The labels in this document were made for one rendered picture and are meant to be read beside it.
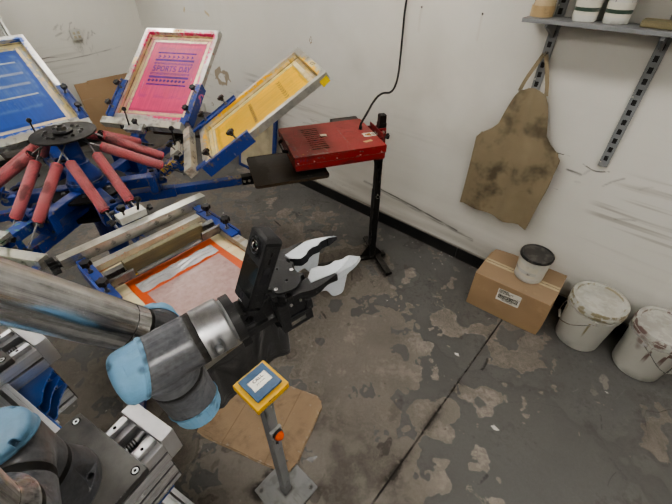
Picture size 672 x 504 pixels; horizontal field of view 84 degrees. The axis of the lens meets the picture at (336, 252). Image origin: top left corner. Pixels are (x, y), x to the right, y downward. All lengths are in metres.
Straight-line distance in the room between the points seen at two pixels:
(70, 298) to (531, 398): 2.38
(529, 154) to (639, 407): 1.59
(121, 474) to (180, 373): 0.42
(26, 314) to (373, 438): 1.89
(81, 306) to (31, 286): 0.06
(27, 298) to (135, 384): 0.16
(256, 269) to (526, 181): 2.34
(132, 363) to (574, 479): 2.22
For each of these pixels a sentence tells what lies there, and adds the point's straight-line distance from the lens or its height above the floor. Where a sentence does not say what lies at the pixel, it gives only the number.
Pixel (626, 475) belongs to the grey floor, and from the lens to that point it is 2.60.
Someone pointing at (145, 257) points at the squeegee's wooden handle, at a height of 1.04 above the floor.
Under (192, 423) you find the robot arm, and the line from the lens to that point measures 0.64.
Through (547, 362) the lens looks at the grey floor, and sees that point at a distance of 2.79.
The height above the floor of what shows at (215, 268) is 0.96.
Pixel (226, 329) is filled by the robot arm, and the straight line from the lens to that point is 0.52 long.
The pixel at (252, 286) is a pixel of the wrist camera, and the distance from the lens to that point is 0.51.
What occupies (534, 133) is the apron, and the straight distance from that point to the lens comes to 2.60.
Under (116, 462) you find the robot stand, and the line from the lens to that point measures 0.94.
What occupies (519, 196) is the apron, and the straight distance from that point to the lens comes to 2.74.
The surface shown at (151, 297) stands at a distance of 1.66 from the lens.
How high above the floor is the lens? 2.04
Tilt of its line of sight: 40 degrees down
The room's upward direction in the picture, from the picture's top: straight up
